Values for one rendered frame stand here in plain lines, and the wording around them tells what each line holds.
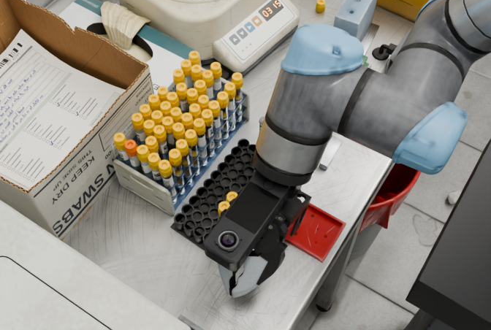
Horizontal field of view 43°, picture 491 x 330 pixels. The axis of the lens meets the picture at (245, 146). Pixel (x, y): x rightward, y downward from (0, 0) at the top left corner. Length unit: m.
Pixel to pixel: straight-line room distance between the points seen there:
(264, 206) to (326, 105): 0.14
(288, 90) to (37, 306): 0.31
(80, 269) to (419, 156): 0.33
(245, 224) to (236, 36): 0.43
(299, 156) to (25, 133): 0.45
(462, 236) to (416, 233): 1.07
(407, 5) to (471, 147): 1.05
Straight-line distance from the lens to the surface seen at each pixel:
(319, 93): 0.62
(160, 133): 0.84
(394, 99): 0.62
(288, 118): 0.64
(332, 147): 0.95
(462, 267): 0.84
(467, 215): 0.87
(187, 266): 0.87
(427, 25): 0.70
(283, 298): 0.86
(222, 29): 1.01
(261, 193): 0.70
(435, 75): 0.65
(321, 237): 0.89
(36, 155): 0.93
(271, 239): 0.73
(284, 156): 0.66
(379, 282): 1.83
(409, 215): 1.94
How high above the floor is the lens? 1.69
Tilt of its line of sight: 58 degrees down
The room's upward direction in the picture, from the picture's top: straight up
